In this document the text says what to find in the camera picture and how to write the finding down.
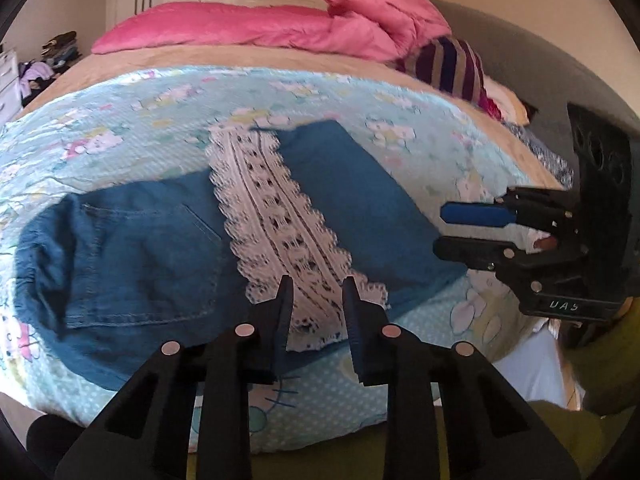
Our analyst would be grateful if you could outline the white pillow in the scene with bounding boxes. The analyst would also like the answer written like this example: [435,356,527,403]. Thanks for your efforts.
[486,79,532,127]

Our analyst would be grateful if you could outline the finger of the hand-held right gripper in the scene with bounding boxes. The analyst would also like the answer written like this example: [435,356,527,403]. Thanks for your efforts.
[440,185,582,229]
[432,236,581,272]

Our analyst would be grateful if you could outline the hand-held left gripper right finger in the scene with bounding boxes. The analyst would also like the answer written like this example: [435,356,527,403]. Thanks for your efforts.
[341,275,583,480]

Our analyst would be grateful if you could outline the purple cloth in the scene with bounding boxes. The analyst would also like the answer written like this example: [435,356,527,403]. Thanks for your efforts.
[17,59,54,97]

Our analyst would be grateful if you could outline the magenta cloth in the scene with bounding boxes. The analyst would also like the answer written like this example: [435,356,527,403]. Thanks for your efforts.
[477,94,504,122]

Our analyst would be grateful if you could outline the blue denim pants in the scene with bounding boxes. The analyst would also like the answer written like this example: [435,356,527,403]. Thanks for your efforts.
[15,120,469,393]

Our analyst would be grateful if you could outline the pink quilt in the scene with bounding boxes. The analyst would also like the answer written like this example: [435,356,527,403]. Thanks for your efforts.
[91,0,453,63]

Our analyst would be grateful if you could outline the white drawer chest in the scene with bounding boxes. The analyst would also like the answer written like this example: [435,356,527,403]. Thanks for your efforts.
[0,47,22,125]

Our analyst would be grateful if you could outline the cartoon printed blanket with lace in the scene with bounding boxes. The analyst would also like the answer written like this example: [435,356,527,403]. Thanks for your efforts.
[0,65,583,453]

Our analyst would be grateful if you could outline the grey bed headboard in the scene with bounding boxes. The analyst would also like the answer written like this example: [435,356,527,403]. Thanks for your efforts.
[420,0,640,173]

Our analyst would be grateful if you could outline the striped purple pillow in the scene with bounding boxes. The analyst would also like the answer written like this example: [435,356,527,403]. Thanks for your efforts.
[395,37,489,104]

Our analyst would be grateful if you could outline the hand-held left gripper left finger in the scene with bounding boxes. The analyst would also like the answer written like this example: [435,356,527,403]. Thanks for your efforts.
[54,274,296,480]

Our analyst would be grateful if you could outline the person's right forearm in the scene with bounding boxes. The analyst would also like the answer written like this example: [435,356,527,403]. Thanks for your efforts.
[559,296,640,417]

